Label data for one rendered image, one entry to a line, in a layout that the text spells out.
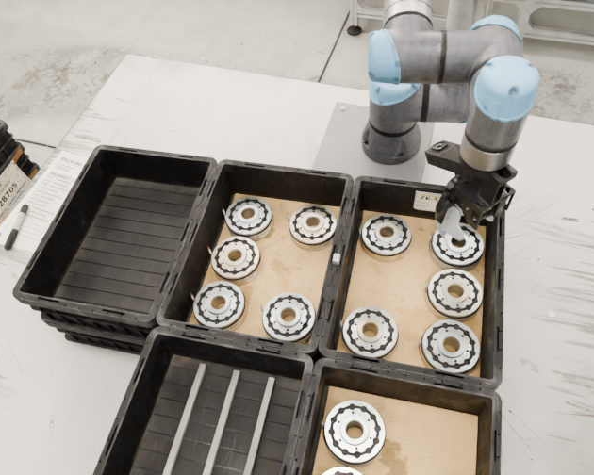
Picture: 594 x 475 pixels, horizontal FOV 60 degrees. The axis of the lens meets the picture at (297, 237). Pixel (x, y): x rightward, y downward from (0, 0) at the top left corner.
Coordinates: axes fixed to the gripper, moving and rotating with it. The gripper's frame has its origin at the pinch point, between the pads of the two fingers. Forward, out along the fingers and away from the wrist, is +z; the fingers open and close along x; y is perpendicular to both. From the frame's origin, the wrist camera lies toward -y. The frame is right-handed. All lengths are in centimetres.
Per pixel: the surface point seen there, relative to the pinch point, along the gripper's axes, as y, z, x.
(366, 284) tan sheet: -3.9, 13.1, -16.5
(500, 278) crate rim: 12.7, 3.2, 0.3
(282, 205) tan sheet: -30.8, 13.1, -20.2
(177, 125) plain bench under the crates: -83, 26, -26
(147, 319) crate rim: -16, 3, -56
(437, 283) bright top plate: 5.0, 10.2, -6.0
